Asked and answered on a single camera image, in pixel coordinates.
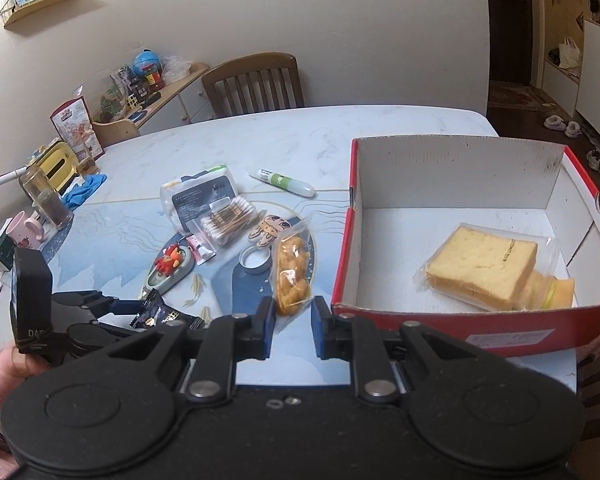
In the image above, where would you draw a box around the small pink packet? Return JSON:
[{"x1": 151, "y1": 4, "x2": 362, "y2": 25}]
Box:
[{"x1": 187, "y1": 234, "x2": 216, "y2": 265}]

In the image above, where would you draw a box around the wooden wall shelf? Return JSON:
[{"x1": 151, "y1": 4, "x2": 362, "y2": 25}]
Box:
[{"x1": 0, "y1": 0, "x2": 97, "y2": 29}]

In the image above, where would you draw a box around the pink mug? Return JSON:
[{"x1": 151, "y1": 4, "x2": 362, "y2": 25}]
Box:
[{"x1": 5, "y1": 211, "x2": 46, "y2": 251}]

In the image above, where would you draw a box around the grey oval dish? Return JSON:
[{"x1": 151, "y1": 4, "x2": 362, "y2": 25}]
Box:
[{"x1": 143, "y1": 251, "x2": 197, "y2": 297}]

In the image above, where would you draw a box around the tall glass jar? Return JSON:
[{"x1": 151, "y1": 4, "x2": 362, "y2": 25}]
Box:
[{"x1": 19, "y1": 165, "x2": 56, "y2": 202}]

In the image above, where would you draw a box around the potted plant in glass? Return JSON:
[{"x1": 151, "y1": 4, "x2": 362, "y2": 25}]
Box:
[{"x1": 99, "y1": 85, "x2": 131, "y2": 124}]

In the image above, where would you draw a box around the white sideboard with wooden top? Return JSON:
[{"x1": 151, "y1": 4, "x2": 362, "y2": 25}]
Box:
[{"x1": 92, "y1": 62, "x2": 216, "y2": 137}]

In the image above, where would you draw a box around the black snack packet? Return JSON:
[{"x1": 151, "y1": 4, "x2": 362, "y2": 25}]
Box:
[{"x1": 130, "y1": 290, "x2": 209, "y2": 332}]

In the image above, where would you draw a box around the wooden cotton swab pack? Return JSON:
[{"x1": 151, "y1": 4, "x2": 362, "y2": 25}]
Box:
[{"x1": 207, "y1": 197, "x2": 259, "y2": 235}]

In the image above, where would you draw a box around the low white shoe bench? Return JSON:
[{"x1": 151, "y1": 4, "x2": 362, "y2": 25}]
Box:
[{"x1": 542, "y1": 57, "x2": 581, "y2": 106}]

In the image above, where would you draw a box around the blue cloth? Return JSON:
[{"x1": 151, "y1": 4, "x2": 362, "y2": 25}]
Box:
[{"x1": 61, "y1": 173, "x2": 109, "y2": 211}]

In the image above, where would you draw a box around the glass cup with tea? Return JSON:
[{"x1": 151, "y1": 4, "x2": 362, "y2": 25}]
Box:
[{"x1": 77, "y1": 137, "x2": 101, "y2": 177}]

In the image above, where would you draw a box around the dark wooden door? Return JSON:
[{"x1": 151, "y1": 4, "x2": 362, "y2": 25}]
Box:
[{"x1": 486, "y1": 0, "x2": 544, "y2": 86}]

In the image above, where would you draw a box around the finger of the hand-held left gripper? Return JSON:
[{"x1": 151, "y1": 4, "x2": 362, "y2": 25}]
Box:
[
  {"x1": 67, "y1": 317, "x2": 146, "y2": 348},
  {"x1": 51, "y1": 289, "x2": 148, "y2": 319}
]

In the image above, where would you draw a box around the red cardboard box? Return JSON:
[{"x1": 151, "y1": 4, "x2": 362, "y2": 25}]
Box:
[{"x1": 331, "y1": 136, "x2": 600, "y2": 359}]

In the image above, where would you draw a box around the packaged bread slice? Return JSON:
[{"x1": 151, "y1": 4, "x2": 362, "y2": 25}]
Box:
[{"x1": 414, "y1": 223, "x2": 561, "y2": 312}]

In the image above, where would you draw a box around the clear plastic bag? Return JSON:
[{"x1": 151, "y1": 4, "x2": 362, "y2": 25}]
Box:
[{"x1": 160, "y1": 54, "x2": 194, "y2": 81}]

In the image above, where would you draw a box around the glass jar with dark contents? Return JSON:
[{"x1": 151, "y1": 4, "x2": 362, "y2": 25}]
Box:
[{"x1": 34, "y1": 189, "x2": 75, "y2": 229}]

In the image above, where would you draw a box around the white rod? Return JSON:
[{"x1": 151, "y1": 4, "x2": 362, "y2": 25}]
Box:
[{"x1": 0, "y1": 167, "x2": 28, "y2": 196}]

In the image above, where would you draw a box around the round white lid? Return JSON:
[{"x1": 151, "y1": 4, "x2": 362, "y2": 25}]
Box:
[{"x1": 238, "y1": 247, "x2": 273, "y2": 275}]

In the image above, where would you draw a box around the wooden dining chair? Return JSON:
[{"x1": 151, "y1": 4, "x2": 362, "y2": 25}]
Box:
[{"x1": 201, "y1": 51, "x2": 306, "y2": 122}]

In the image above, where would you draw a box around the white green tube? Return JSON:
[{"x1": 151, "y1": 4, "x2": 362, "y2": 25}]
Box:
[{"x1": 249, "y1": 166, "x2": 316, "y2": 199}]

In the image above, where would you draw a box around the beige cartoon figure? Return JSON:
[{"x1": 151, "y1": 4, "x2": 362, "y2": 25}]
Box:
[{"x1": 248, "y1": 214, "x2": 287, "y2": 249}]

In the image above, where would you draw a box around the orange snack packet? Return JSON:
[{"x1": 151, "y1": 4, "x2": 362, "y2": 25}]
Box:
[{"x1": 270, "y1": 217, "x2": 315, "y2": 332}]

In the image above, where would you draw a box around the dark blue wipes packet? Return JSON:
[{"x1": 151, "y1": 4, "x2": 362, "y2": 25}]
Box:
[{"x1": 160, "y1": 180, "x2": 241, "y2": 235}]

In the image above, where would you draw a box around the yellow tissue box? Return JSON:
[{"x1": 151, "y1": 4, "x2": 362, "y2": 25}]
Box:
[{"x1": 27, "y1": 140, "x2": 81, "y2": 194}]

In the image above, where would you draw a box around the person's left hand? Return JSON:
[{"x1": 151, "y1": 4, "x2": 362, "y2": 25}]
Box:
[{"x1": 0, "y1": 347, "x2": 51, "y2": 418}]

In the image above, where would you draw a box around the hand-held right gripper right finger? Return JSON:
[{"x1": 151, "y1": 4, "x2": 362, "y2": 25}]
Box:
[{"x1": 311, "y1": 296, "x2": 481, "y2": 403}]

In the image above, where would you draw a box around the white tote bag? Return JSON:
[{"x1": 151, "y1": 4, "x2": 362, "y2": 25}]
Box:
[{"x1": 558, "y1": 36, "x2": 581, "y2": 70}]

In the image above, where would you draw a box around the white cotton swab pack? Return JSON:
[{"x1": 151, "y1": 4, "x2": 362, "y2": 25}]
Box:
[{"x1": 186, "y1": 215, "x2": 232, "y2": 248}]

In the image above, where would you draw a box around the packaged yellow green cake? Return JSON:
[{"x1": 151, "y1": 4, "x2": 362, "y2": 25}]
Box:
[{"x1": 525, "y1": 272, "x2": 577, "y2": 310}]

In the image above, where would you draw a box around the building block model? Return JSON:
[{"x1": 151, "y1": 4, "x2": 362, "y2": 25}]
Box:
[{"x1": 112, "y1": 65, "x2": 146, "y2": 101}]

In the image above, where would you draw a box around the blue globe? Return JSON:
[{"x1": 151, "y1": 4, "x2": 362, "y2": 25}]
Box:
[{"x1": 132, "y1": 50, "x2": 160, "y2": 77}]

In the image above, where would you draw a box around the red toy figure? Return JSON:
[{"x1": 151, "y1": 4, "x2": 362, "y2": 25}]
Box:
[{"x1": 155, "y1": 242, "x2": 184, "y2": 274}]

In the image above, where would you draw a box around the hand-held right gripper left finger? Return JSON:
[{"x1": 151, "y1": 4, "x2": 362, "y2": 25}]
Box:
[{"x1": 107, "y1": 296, "x2": 277, "y2": 402}]

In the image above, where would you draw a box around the patterned rug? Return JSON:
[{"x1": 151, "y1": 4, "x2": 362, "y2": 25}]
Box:
[{"x1": 487, "y1": 84, "x2": 544, "y2": 112}]

